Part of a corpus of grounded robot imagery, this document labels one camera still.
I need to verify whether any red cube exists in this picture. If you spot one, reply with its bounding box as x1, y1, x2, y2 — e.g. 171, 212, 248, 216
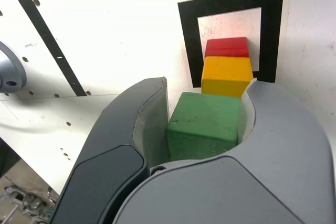
204, 37, 249, 58

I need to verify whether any green cube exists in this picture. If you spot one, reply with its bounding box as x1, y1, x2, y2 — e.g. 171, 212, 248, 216
166, 91, 242, 161

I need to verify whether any yellow cube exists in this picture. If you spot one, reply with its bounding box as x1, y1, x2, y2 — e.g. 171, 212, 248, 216
201, 56, 254, 98

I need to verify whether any black tape strip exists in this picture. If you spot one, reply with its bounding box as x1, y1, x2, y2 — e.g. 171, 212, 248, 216
17, 0, 88, 97

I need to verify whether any black tape square outline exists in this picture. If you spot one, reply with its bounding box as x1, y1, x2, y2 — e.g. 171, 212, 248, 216
177, 0, 286, 88

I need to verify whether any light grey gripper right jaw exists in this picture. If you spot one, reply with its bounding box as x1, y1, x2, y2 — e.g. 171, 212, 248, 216
112, 77, 336, 224

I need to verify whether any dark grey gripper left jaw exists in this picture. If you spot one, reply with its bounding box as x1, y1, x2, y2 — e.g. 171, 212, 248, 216
49, 76, 175, 224

